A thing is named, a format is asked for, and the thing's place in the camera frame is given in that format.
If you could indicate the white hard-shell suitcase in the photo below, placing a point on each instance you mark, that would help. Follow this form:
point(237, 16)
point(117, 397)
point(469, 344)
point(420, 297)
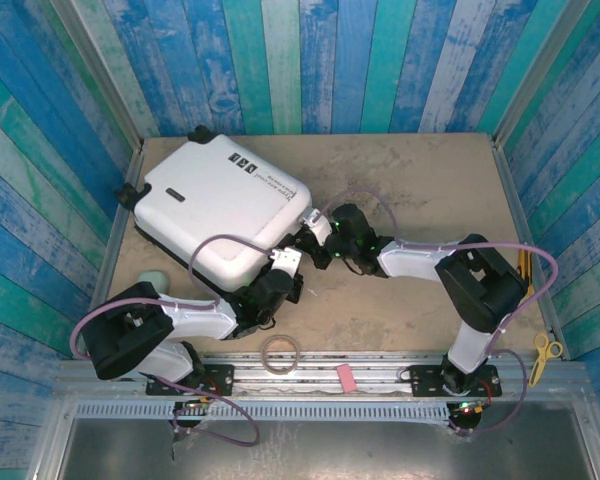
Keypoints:
point(215, 210)

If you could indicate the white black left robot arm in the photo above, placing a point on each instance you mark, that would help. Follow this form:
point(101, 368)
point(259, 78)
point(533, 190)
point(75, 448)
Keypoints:
point(200, 315)

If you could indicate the pink eraser block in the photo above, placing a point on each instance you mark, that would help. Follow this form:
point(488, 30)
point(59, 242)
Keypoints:
point(346, 378)

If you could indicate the mint green glasses case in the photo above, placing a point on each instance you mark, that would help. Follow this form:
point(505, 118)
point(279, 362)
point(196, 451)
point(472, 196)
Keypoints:
point(155, 281)

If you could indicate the small circuit board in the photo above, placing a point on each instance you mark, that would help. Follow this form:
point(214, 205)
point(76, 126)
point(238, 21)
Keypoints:
point(195, 404)
point(467, 409)

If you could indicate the yellow utility knife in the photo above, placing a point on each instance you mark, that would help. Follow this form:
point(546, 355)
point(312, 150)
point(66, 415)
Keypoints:
point(522, 265)

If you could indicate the grey metal front panel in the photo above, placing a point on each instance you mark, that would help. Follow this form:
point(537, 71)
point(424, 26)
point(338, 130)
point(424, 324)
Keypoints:
point(380, 450)

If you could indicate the yellow scissors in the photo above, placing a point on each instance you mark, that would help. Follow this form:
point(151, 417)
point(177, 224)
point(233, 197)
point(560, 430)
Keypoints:
point(537, 370)

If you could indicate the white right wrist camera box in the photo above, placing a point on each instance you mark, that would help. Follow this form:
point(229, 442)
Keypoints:
point(317, 227)

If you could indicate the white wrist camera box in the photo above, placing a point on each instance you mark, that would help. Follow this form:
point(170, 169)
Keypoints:
point(286, 260)
point(317, 227)

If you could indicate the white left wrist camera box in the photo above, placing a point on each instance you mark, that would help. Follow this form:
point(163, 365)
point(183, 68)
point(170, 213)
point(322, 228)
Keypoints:
point(286, 260)

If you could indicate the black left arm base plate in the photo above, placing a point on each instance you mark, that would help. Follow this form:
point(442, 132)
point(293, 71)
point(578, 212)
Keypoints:
point(215, 376)

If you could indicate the aluminium rail frame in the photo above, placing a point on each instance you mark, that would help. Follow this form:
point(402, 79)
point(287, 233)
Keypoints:
point(380, 375)

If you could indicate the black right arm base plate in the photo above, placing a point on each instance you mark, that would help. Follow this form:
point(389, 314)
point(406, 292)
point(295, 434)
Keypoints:
point(425, 382)

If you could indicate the aluminium side rail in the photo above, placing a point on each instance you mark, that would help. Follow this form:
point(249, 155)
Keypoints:
point(516, 200)
point(111, 250)

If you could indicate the aluminium corner post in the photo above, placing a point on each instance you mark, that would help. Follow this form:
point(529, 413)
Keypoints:
point(99, 75)
point(539, 75)

